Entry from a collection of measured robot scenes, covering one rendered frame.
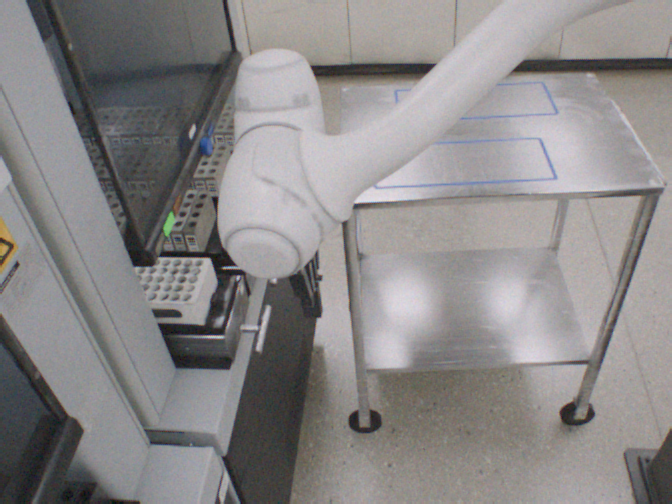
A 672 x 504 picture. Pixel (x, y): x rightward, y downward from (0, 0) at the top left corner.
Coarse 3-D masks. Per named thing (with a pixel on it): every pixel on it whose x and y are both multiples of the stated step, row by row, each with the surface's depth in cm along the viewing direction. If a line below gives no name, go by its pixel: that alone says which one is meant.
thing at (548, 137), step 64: (512, 128) 130; (576, 128) 128; (384, 192) 117; (448, 192) 116; (512, 192) 114; (576, 192) 113; (640, 192) 113; (384, 256) 183; (448, 256) 180; (512, 256) 178; (384, 320) 165; (448, 320) 163; (512, 320) 161; (576, 320) 159
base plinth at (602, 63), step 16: (336, 64) 323; (352, 64) 322; (368, 64) 321; (384, 64) 320; (400, 64) 320; (416, 64) 319; (432, 64) 318; (528, 64) 313; (544, 64) 312; (560, 64) 311; (576, 64) 310; (592, 64) 309; (608, 64) 308; (624, 64) 307; (640, 64) 306; (656, 64) 306
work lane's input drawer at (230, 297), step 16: (224, 288) 103; (240, 288) 105; (224, 304) 100; (240, 304) 105; (208, 320) 98; (224, 320) 98; (240, 320) 105; (176, 336) 97; (192, 336) 97; (208, 336) 97; (224, 336) 96; (240, 336) 105; (256, 336) 103; (176, 352) 100; (192, 352) 100; (208, 352) 99; (224, 352) 99; (256, 352) 101
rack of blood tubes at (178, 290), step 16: (144, 272) 101; (160, 272) 101; (176, 272) 101; (192, 272) 100; (208, 272) 99; (144, 288) 98; (160, 288) 97; (176, 288) 98; (192, 288) 98; (208, 288) 99; (160, 304) 95; (176, 304) 94; (192, 304) 94; (208, 304) 99; (160, 320) 97; (176, 320) 97; (192, 320) 97
